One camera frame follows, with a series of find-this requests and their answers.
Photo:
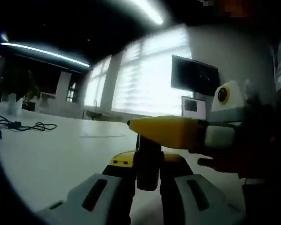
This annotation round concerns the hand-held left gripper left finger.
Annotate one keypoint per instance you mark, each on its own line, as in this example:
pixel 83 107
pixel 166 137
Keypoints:
pixel 100 199

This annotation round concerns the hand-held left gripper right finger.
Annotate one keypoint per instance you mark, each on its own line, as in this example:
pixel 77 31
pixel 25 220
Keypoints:
pixel 192 201

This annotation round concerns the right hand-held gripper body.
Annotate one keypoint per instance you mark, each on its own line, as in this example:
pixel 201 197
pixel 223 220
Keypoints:
pixel 234 98

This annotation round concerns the short black cosmetic bottle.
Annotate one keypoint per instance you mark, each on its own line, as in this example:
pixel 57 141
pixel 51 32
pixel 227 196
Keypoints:
pixel 147 171

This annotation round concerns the person's right hand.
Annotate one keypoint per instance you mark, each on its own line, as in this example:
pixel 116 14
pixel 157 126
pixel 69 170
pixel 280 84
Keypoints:
pixel 248 159

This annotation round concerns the open laptop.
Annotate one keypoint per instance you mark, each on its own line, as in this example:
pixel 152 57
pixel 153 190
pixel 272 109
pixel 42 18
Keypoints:
pixel 189 105

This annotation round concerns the window with blinds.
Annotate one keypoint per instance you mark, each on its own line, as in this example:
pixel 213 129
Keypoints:
pixel 150 93

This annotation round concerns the white table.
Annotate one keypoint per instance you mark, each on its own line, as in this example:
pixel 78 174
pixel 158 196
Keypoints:
pixel 61 164

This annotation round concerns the clear flat strip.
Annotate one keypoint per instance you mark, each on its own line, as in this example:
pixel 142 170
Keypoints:
pixel 100 135

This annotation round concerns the dark low bench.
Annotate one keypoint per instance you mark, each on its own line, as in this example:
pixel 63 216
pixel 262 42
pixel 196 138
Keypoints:
pixel 100 114

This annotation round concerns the ceiling light strip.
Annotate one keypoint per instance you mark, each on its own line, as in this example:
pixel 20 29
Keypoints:
pixel 154 16
pixel 49 52

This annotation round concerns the green potted plant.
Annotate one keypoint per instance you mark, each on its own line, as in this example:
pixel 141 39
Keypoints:
pixel 15 105

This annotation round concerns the black wall screen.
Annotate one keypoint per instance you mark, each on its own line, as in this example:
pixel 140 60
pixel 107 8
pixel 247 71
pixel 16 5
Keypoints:
pixel 192 75

